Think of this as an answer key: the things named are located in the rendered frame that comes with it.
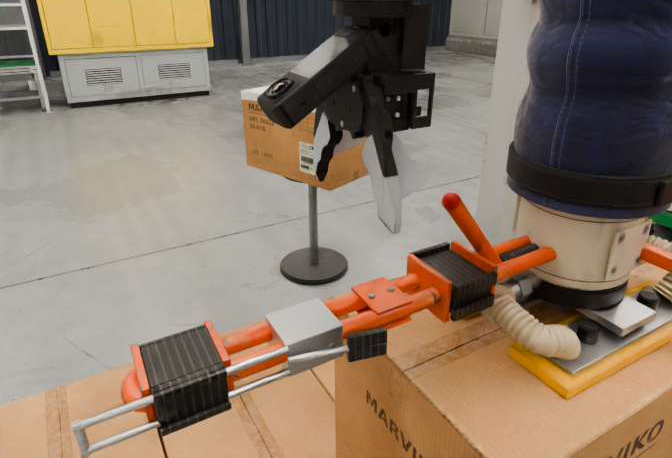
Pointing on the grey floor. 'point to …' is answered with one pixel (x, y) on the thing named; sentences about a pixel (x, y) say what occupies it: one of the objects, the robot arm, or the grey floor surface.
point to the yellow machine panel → (125, 24)
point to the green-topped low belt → (23, 73)
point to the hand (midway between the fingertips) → (347, 207)
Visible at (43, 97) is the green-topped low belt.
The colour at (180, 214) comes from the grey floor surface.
